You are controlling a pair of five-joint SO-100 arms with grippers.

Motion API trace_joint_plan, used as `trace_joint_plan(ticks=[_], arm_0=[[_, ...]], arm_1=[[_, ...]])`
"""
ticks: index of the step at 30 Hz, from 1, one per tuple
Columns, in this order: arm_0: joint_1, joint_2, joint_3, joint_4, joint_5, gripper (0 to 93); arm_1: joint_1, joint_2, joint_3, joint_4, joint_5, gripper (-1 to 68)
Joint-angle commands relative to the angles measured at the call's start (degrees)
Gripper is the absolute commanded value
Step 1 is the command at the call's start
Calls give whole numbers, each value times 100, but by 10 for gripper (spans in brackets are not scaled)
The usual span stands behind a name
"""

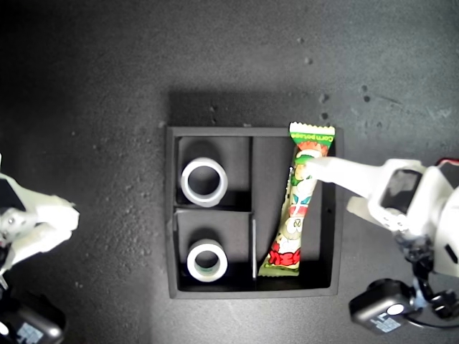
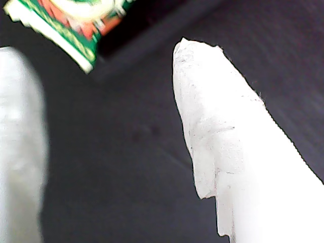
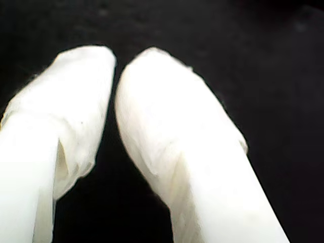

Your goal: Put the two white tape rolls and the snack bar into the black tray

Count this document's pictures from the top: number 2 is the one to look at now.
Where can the snack bar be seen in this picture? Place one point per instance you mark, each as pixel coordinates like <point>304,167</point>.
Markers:
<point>76,33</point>

